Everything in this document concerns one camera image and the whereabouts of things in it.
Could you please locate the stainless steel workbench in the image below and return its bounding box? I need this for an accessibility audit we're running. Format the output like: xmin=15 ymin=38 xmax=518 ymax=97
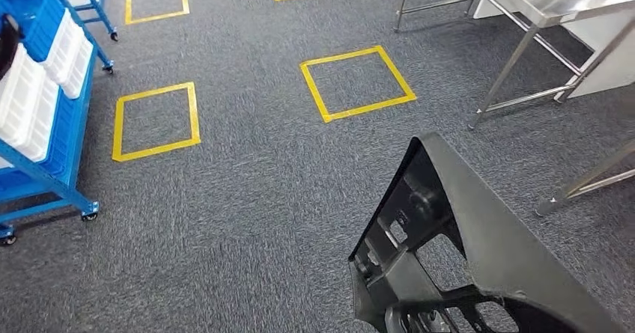
xmin=535 ymin=139 xmax=635 ymax=218

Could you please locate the black plastic plate frame part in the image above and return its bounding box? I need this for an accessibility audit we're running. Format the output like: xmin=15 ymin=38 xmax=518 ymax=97
xmin=348 ymin=132 xmax=628 ymax=333

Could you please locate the black curved plastic part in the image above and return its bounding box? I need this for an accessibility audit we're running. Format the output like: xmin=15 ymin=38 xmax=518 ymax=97
xmin=0 ymin=16 xmax=21 ymax=82

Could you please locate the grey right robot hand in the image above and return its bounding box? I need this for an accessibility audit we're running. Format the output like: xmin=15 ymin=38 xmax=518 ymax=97
xmin=384 ymin=307 xmax=450 ymax=333

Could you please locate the blue plastic crate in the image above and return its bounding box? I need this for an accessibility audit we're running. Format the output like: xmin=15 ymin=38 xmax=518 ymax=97
xmin=37 ymin=48 xmax=99 ymax=189
xmin=2 ymin=0 xmax=67 ymax=63

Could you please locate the white plastic crate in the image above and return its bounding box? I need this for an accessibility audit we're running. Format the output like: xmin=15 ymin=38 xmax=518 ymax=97
xmin=42 ymin=8 xmax=85 ymax=85
xmin=61 ymin=38 xmax=94 ymax=100
xmin=19 ymin=75 xmax=60 ymax=163
xmin=0 ymin=43 xmax=46 ymax=148

